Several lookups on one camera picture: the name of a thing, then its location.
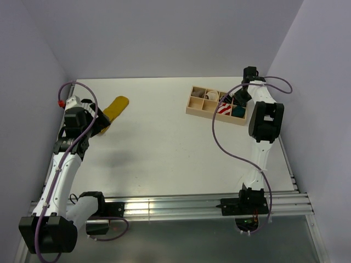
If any dark green reindeer sock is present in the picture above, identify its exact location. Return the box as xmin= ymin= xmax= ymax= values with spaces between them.
xmin=231 ymin=106 xmax=246 ymax=118

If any red white santa sock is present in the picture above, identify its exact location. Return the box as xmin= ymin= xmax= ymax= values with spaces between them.
xmin=217 ymin=103 xmax=232 ymax=116

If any wooden compartment box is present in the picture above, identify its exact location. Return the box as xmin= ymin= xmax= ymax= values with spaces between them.
xmin=186 ymin=86 xmax=247 ymax=125

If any black white striped ankle sock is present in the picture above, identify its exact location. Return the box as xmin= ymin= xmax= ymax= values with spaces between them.
xmin=237 ymin=101 xmax=247 ymax=107

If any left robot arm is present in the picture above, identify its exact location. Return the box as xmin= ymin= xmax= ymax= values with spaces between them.
xmin=19 ymin=99 xmax=110 ymax=254

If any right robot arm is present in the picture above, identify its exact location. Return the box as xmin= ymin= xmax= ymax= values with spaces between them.
xmin=233 ymin=66 xmax=284 ymax=214

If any black rolled sock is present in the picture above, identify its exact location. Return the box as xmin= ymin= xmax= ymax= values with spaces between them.
xmin=219 ymin=95 xmax=233 ymax=104

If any mustard yellow sock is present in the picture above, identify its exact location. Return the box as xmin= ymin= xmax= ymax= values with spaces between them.
xmin=103 ymin=96 xmax=129 ymax=124

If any cream rolled sock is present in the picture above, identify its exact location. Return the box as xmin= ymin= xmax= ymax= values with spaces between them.
xmin=205 ymin=90 xmax=219 ymax=101

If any beige rolled sock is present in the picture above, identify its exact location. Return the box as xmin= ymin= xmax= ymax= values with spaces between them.
xmin=191 ymin=87 xmax=206 ymax=98

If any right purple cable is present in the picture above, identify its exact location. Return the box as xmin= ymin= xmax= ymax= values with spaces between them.
xmin=212 ymin=76 xmax=293 ymax=233

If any purple cable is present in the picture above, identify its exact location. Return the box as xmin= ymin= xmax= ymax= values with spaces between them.
xmin=35 ymin=81 xmax=129 ymax=263
xmin=212 ymin=76 xmax=293 ymax=233

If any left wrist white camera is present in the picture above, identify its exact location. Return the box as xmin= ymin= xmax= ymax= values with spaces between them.
xmin=58 ymin=95 xmax=82 ymax=110

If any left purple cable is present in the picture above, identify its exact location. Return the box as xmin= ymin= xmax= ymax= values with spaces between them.
xmin=35 ymin=81 xmax=129 ymax=263

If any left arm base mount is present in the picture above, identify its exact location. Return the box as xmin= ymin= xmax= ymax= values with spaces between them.
xmin=85 ymin=202 xmax=125 ymax=236

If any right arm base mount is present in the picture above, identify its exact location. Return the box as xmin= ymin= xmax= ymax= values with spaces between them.
xmin=216 ymin=196 xmax=270 ymax=233

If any aluminium front rail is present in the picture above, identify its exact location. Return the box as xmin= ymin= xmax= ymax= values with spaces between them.
xmin=26 ymin=191 xmax=313 ymax=224

